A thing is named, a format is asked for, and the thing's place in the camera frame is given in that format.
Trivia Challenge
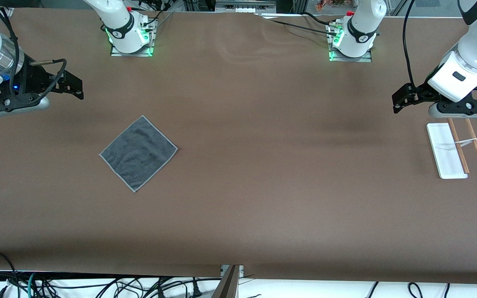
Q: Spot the grey and pink towel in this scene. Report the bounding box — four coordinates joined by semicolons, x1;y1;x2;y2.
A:
99;115;178;193

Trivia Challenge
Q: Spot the red white printed box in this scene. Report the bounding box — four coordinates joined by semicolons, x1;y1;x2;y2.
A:
315;0;349;12

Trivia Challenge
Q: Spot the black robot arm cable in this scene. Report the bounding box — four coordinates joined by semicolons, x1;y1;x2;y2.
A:
0;0;67;109
402;0;419;94

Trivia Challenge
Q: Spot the thick black cable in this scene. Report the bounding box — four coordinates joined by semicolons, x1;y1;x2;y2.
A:
303;12;338;26

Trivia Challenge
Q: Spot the thin black cable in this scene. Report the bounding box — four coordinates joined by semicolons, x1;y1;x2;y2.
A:
258;15;340;38

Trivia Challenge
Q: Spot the aluminium frame with white connectors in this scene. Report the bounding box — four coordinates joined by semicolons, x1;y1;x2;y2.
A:
215;0;277;14

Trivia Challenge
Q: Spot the grey metal post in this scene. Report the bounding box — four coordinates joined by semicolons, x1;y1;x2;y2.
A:
212;265;244;298

